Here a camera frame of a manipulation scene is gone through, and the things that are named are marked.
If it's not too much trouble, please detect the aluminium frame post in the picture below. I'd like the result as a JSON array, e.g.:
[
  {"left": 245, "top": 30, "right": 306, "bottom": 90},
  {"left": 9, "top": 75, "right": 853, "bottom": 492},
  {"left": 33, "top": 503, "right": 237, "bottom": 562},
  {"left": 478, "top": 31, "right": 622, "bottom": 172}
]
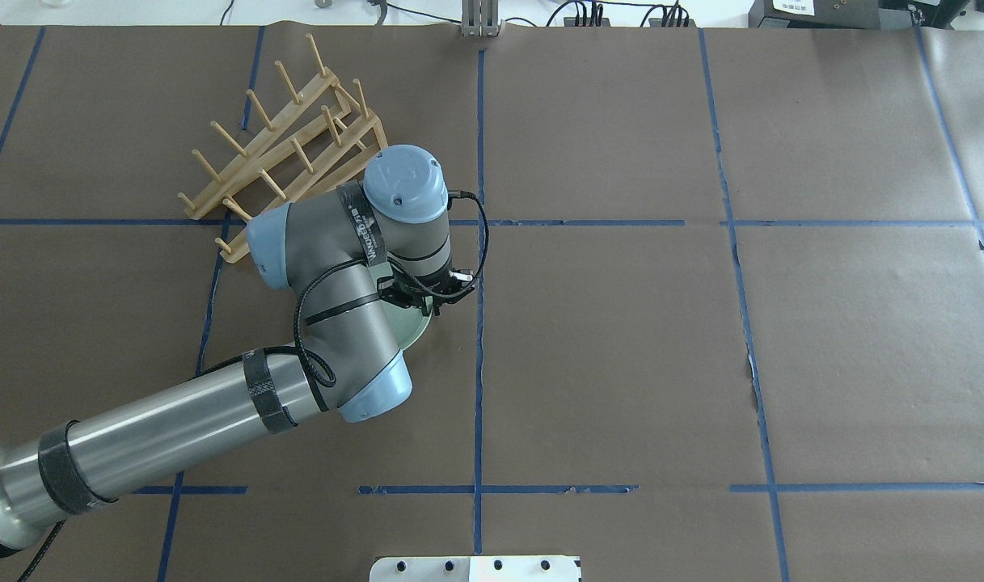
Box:
[{"left": 459, "top": 0, "right": 502, "bottom": 38}]

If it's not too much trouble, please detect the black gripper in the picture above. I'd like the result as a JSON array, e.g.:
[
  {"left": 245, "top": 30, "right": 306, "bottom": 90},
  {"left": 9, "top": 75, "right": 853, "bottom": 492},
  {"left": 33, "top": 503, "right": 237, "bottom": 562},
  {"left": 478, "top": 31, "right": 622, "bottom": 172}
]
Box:
[{"left": 377, "top": 268, "right": 475, "bottom": 316}]

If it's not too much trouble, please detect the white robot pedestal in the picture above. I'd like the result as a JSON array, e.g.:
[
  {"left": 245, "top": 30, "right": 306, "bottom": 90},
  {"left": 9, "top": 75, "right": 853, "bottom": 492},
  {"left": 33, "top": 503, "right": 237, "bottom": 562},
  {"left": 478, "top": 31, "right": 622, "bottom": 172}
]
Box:
[{"left": 369, "top": 554, "right": 583, "bottom": 581}]

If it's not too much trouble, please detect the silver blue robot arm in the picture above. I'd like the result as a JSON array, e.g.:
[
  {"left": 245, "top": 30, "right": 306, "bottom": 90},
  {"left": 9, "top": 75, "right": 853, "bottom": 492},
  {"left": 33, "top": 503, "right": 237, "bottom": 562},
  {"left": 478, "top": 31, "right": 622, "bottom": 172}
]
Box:
[{"left": 0, "top": 145, "right": 489, "bottom": 572}]

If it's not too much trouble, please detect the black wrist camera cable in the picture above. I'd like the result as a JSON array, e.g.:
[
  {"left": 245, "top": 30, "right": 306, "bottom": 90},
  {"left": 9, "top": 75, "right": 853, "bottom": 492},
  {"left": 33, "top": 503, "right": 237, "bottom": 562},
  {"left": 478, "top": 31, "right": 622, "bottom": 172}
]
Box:
[{"left": 293, "top": 191, "right": 491, "bottom": 389}]

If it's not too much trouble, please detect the light green plate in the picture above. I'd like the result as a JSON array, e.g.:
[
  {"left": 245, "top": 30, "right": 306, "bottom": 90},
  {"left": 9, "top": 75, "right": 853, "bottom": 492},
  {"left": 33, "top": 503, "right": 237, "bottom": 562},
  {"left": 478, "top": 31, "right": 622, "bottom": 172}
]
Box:
[{"left": 381, "top": 302, "right": 432, "bottom": 351}]

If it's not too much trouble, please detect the wooden dish rack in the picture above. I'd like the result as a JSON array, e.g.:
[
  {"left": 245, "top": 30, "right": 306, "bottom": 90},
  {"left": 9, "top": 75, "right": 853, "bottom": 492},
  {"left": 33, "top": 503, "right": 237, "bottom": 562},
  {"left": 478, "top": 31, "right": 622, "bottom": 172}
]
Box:
[{"left": 177, "top": 32, "right": 389, "bottom": 222}]

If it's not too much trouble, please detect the black computer box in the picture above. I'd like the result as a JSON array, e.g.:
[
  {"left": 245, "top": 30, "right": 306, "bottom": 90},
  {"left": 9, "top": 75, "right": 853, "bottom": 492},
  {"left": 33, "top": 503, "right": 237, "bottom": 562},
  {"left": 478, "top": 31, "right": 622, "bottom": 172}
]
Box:
[{"left": 747, "top": 0, "right": 881, "bottom": 30}]

